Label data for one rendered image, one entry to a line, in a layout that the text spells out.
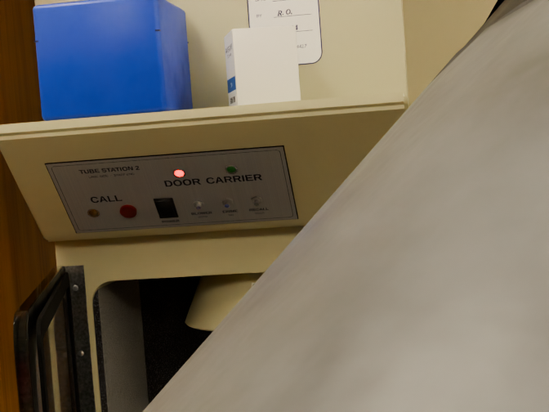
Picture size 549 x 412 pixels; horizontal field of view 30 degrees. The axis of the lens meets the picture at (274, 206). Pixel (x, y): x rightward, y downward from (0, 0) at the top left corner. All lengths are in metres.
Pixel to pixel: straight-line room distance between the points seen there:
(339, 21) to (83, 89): 0.23
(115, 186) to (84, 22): 0.13
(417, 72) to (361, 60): 0.43
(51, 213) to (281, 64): 0.23
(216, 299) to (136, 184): 0.16
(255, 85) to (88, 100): 0.13
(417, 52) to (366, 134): 0.54
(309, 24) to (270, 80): 0.10
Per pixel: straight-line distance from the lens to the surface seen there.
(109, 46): 0.80
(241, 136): 0.78
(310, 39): 0.88
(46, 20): 0.82
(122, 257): 0.91
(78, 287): 0.93
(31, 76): 1.06
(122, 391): 0.99
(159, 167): 0.81
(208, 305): 0.94
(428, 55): 1.31
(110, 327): 0.96
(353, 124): 0.77
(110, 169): 0.82
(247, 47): 0.80
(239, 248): 0.89
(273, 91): 0.80
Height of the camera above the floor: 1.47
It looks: 3 degrees down
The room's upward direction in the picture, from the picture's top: 4 degrees counter-clockwise
